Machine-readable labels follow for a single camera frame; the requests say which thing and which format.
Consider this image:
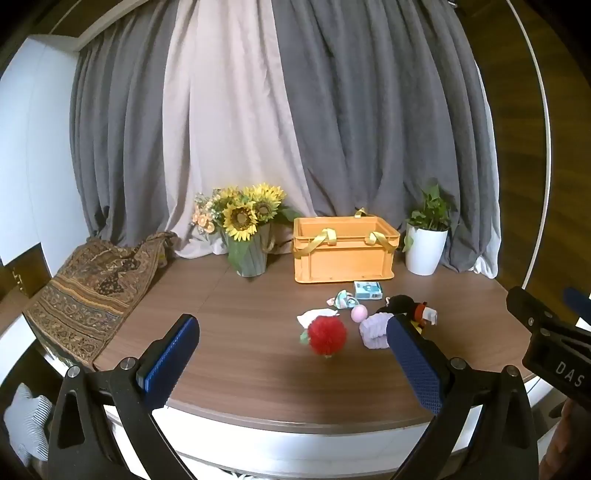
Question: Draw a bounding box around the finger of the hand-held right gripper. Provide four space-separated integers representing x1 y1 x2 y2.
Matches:
563 287 591 325
505 286 591 357

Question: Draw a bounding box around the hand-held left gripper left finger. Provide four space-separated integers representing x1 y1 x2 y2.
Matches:
47 314 201 480

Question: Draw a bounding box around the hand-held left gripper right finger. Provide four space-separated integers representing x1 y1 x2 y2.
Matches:
386 315 541 480

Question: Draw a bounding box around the white knitted sock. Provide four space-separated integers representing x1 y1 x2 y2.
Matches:
359 313 402 352

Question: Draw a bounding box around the black mouse plush toy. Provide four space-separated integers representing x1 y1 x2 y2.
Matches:
376 294 438 335

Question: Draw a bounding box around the red pompom plush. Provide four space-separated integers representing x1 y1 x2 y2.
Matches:
299 316 348 358

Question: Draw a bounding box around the orange plastic crate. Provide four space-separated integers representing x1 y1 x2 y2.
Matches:
292 216 402 284

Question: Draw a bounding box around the blue tissue pack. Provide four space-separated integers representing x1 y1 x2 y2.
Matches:
353 280 384 300

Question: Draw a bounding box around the pastel patterned cloth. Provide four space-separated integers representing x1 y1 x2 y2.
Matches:
325 289 360 309

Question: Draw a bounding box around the brown patterned cloth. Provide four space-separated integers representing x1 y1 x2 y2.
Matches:
23 231 178 372

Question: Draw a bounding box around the white paper piece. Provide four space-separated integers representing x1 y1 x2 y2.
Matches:
296 308 340 328

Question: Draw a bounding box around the grey ribbed vase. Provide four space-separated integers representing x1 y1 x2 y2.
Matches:
221 224 273 278

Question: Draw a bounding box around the green leafy plant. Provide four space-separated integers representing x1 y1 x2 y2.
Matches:
402 179 455 252

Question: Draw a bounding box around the peach flower bunch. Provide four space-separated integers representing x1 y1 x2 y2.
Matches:
190 191 222 236

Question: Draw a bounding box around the sunflower bouquet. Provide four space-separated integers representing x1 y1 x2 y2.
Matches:
210 183 303 273

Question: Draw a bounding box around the grey curtain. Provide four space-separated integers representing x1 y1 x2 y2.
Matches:
272 0 499 278
69 0 199 247

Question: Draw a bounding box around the pale pink curtain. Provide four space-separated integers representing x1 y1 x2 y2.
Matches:
161 0 319 259

